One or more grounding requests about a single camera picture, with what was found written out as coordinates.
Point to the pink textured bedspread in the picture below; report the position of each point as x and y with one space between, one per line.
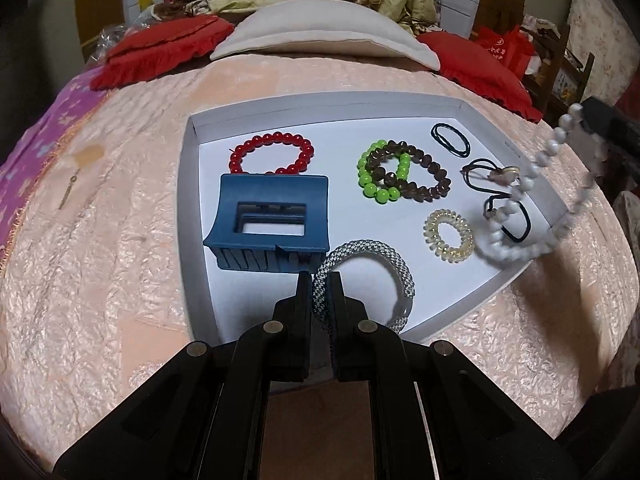
125 285

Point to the red shopping bag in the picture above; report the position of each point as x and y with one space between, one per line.
505 47

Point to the purple floral sheet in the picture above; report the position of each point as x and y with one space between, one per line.
35 150

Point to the black white houndstooth bangle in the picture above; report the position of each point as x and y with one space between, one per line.
360 247

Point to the gold hairpin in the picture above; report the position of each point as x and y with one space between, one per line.
67 192

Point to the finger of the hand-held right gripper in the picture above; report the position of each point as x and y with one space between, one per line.
617 145

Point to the clear plastic bag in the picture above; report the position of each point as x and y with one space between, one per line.
112 40

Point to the white cardboard tray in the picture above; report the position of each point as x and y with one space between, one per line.
345 195

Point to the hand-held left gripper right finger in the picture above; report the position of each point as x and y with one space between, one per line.
338 310

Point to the dark wooden chair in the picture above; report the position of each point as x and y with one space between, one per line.
550 85

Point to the blue hair claw clip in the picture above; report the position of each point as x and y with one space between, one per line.
225 220

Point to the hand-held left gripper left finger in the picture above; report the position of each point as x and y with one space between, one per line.
303 310

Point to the beige pillow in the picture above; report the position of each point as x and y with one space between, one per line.
325 25

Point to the red frilled pillow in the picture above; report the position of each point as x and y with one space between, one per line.
475 65
150 55

